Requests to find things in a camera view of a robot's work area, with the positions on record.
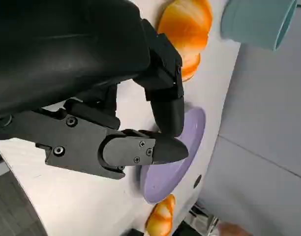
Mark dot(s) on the dark metal equipment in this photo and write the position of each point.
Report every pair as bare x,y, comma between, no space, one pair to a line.
202,221

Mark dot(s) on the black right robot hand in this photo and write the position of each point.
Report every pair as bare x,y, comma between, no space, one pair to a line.
137,233

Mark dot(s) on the pale green mug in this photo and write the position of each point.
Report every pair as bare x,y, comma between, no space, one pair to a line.
253,22

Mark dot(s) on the person's hand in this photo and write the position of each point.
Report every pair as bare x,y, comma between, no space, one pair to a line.
232,229

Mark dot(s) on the black table grommet hole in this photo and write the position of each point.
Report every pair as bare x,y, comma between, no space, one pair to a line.
197,181

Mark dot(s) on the lilac plate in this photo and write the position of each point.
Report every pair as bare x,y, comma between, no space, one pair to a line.
170,177

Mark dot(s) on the orange white toy bread roll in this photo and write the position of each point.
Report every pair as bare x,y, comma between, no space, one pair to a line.
161,216
187,27

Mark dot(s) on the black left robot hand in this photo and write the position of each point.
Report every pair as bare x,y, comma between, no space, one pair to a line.
67,61

